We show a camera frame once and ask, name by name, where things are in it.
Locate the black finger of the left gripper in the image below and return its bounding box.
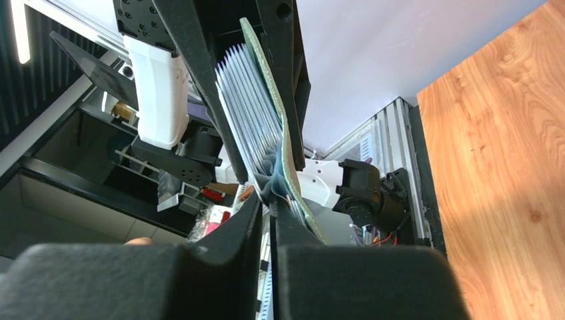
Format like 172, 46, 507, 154
153, 1, 248, 183
256, 0, 311, 171

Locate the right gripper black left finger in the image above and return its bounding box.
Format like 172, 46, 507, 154
1, 195, 262, 319

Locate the aluminium frame rail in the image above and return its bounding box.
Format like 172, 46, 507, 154
324, 97, 432, 243

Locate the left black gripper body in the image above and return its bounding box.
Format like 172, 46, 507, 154
113, 0, 263, 53

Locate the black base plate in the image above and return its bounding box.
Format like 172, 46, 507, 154
408, 107, 447, 257

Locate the green leather card holder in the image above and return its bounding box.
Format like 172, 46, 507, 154
215, 17, 328, 244

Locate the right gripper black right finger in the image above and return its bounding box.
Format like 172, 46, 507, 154
269, 201, 470, 319

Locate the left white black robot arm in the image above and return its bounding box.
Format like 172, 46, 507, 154
113, 1, 410, 233

